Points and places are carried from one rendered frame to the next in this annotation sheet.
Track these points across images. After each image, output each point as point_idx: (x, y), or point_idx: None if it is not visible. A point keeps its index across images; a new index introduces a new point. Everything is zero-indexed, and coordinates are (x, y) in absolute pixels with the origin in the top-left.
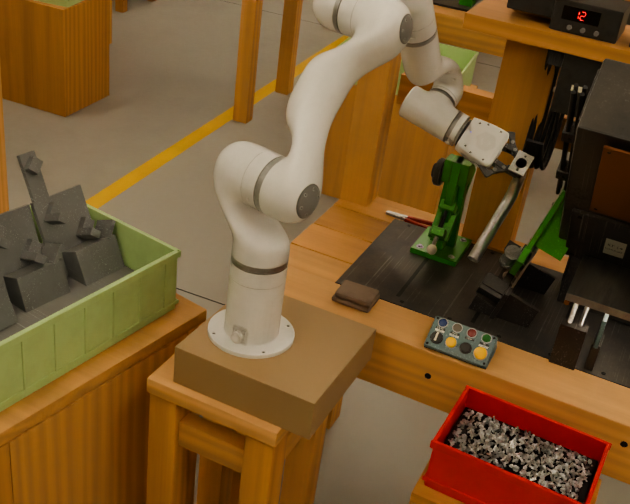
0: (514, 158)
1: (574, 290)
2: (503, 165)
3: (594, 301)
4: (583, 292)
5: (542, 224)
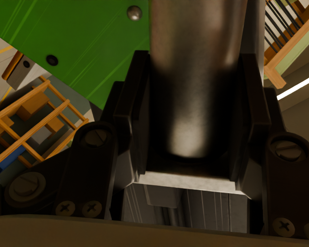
0: (190, 188)
1: (26, 80)
2: (115, 194)
3: (40, 75)
4: (36, 74)
5: (55, 75)
